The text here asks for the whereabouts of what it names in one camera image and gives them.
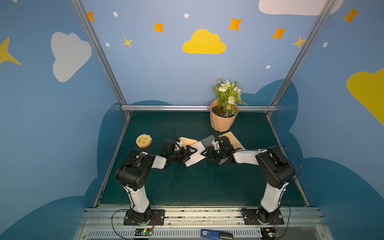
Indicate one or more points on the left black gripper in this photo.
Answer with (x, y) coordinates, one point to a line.
(183, 153)

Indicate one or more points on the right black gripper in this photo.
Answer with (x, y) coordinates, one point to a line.
(212, 153)

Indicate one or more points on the red letter paper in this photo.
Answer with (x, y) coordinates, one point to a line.
(196, 157)

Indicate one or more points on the grey envelope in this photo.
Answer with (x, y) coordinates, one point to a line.
(207, 142)

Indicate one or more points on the small yellow envelope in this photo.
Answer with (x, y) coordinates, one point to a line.
(233, 140)

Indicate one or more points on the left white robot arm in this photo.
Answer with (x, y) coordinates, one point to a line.
(135, 169)

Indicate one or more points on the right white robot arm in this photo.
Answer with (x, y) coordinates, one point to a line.
(276, 168)

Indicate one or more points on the large yellow envelope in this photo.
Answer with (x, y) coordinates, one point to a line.
(186, 142)

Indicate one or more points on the peach flower pot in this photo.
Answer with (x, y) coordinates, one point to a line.
(218, 123)

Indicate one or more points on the white flower plant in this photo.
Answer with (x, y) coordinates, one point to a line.
(229, 95)

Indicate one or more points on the blue handheld device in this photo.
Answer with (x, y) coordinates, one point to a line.
(215, 235)

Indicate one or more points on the left green circuit board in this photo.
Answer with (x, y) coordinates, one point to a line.
(143, 232)

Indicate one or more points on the green circuit board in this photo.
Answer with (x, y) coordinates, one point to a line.
(269, 234)
(143, 232)

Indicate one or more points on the right green circuit board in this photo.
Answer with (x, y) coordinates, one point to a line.
(269, 234)

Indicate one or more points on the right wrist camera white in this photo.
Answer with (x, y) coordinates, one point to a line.
(216, 145)

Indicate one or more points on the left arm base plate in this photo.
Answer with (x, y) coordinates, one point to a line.
(153, 217)

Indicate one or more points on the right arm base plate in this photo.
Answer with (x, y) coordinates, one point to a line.
(261, 217)

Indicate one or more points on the aluminium front rail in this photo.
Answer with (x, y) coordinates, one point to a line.
(185, 223)

